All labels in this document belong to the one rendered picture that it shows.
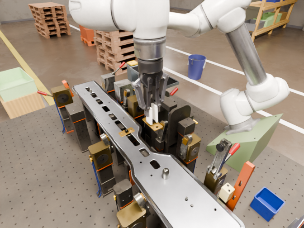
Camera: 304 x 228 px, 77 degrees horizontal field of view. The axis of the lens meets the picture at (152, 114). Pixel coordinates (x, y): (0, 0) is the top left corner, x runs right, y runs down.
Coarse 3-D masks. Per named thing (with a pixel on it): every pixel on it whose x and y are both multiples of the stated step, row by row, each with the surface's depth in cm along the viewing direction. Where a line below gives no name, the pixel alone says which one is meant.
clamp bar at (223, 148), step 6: (222, 144) 67; (228, 144) 66; (222, 150) 65; (228, 150) 67; (216, 156) 71; (222, 156) 69; (216, 162) 73; (222, 162) 70; (210, 168) 75; (216, 174) 73
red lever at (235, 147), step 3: (234, 144) 76; (237, 144) 75; (231, 147) 76; (234, 147) 75; (237, 147) 75; (231, 150) 75; (234, 150) 75; (228, 153) 75; (231, 153) 75; (228, 156) 75; (216, 168) 75; (213, 171) 74
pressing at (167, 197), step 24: (96, 120) 112; (120, 120) 111; (120, 144) 96; (144, 144) 95; (144, 168) 84; (168, 168) 84; (144, 192) 75; (168, 192) 75; (192, 192) 75; (168, 216) 67; (192, 216) 67; (216, 216) 67
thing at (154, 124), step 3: (144, 120) 70; (153, 120) 68; (147, 123) 68; (153, 123) 68; (156, 123) 68; (159, 123) 68; (150, 126) 67; (153, 126) 67; (156, 126) 67; (159, 126) 67; (162, 126) 67; (153, 129) 66; (156, 129) 66
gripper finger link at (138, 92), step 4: (136, 84) 56; (136, 88) 56; (140, 88) 57; (136, 92) 59; (140, 92) 58; (136, 96) 60; (140, 96) 58; (140, 100) 59; (140, 104) 61; (144, 104) 61; (144, 108) 61
